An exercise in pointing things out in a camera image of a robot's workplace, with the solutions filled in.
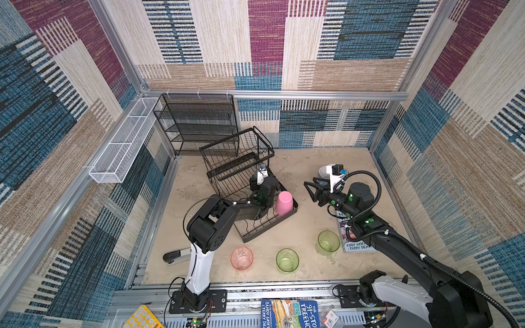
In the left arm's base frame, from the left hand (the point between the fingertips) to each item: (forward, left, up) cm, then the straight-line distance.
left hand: (264, 175), depth 97 cm
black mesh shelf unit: (+29, +39, +10) cm, 50 cm away
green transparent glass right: (-29, -26, -8) cm, 40 cm away
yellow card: (-53, +42, -10) cm, 68 cm away
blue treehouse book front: (-53, -8, -8) cm, 54 cm away
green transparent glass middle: (-35, -9, -10) cm, 38 cm away
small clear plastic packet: (-54, -21, -9) cm, 59 cm away
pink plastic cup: (-16, -8, 0) cm, 18 cm away
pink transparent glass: (-34, +9, -11) cm, 37 cm away
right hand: (-15, -18, +13) cm, 27 cm away
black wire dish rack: (+9, +13, -4) cm, 16 cm away
